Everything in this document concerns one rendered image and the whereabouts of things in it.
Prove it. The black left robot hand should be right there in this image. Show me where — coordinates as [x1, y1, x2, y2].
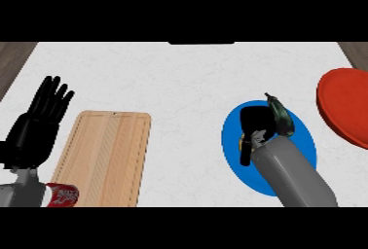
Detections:
[0, 75, 77, 170]

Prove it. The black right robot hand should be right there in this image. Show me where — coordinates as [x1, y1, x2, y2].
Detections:
[237, 106, 280, 167]

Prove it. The dark green squash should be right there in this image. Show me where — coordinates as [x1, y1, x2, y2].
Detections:
[264, 92, 298, 138]

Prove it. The blue plate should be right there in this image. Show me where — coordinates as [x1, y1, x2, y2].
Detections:
[221, 99, 320, 197]

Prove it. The red bowl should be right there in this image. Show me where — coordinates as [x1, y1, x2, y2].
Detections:
[315, 67, 368, 151]

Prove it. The wooden cutting board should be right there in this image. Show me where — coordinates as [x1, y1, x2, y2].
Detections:
[49, 110, 154, 208]

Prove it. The red patterned can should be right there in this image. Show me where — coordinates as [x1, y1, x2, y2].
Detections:
[43, 182, 80, 208]

